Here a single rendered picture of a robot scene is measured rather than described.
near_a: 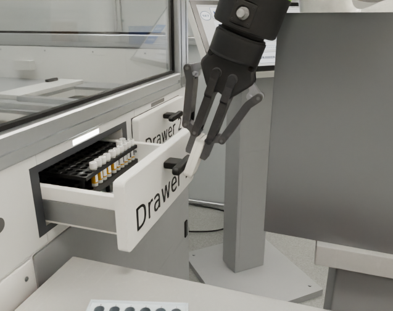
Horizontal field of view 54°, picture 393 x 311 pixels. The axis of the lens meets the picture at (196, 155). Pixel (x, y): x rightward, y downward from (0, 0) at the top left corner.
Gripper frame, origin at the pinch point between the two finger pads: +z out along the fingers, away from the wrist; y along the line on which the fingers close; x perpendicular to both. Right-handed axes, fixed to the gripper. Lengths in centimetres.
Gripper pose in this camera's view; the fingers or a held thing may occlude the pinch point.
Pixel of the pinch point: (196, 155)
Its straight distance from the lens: 62.1
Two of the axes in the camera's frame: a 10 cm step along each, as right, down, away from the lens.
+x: 3.1, -3.1, 9.0
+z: -3.2, 8.5, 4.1
